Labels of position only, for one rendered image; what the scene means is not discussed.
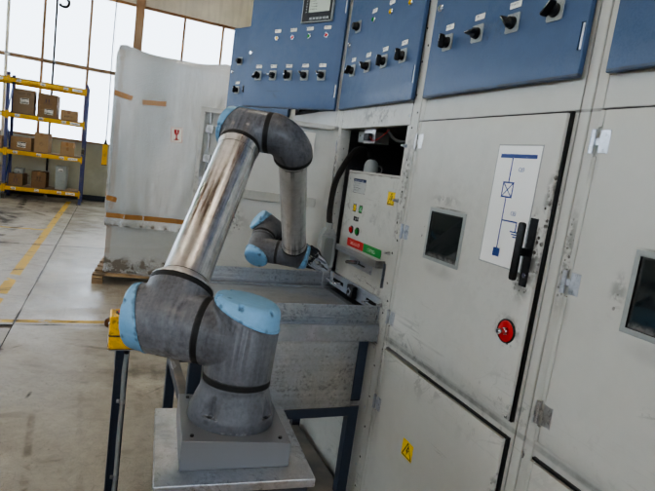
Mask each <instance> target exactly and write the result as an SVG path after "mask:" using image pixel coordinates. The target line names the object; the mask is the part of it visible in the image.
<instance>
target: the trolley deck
mask: <svg viewBox="0 0 655 491"><path fill-rule="evenodd" d="M210 286H211V288H212V290H213V297H214V296H215V295H216V293H217V292H218V291H220V290H223V289H227V290H231V289H234V290H241V291H246V292H250V293H253V294H256V295H260V296H262V297H265V298H267V299H269V300H271V301H273V302H277V303H307V304H337V305H347V304H346V303H344V302H343V301H341V300H340V299H338V298H337V297H335V296H334V295H333V294H331V293H330V292H328V291H327V290H325V289H324V288H320V287H299V286H277V285H255V284H233V283H210ZM378 330H379V325H376V324H344V323H285V322H280V332H279V336H278V341H343V342H377V336H378Z"/></svg>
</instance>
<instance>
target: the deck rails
mask: <svg viewBox="0 0 655 491"><path fill-rule="evenodd" d="M322 278H323V272H317V271H300V270H284V269H266V268H250V267H233V266H216V265H215V268H214V270H213V273H212V277H211V280H210V283H233V284H255V285H277V286H299V287H320V288H324V287H323V286H322ZM274 303H275V304H276V305H277V306H278V307H279V308H280V311H281V320H280V322H285V323H344V324H376V323H375V321H376V315H377V308H378V306H368V305H337V304H307V303H277V302H274Z"/></svg>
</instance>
